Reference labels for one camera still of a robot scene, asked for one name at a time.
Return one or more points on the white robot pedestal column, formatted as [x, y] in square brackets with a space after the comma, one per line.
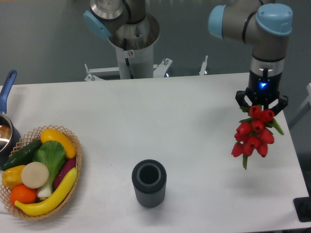
[134, 45]

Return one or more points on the white frame at right edge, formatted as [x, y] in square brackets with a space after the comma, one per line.
[304, 107]

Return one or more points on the yellow bell pepper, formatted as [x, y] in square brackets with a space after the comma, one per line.
[12, 176]

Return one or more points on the blue handled saucepan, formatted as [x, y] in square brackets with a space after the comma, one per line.
[9, 135]

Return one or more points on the long yellow banana squash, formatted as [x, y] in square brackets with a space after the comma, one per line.
[54, 200]

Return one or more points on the dark green cucumber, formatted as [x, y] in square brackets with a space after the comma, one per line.
[23, 156]

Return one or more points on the orange fruit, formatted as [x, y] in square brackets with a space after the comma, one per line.
[23, 194]

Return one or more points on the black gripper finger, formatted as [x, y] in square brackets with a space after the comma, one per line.
[240, 98]
[282, 102]

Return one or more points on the beige round disc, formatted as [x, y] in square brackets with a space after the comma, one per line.
[34, 175]

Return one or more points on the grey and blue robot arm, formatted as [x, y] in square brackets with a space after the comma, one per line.
[263, 24]

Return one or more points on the purple sweet potato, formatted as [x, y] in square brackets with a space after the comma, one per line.
[68, 165]

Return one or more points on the red tulip bouquet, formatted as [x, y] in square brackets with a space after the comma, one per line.
[254, 133]

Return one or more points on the green bok choy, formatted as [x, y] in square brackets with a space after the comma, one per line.
[52, 155]

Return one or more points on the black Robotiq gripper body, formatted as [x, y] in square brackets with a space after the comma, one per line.
[263, 90]

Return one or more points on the dark grey ribbed vase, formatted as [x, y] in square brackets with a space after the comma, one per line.
[149, 178]

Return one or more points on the woven wicker basket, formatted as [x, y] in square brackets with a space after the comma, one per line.
[32, 136]

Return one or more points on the black device at table edge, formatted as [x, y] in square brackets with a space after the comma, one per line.
[303, 208]

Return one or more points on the white metal base frame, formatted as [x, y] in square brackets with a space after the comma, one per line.
[159, 71]

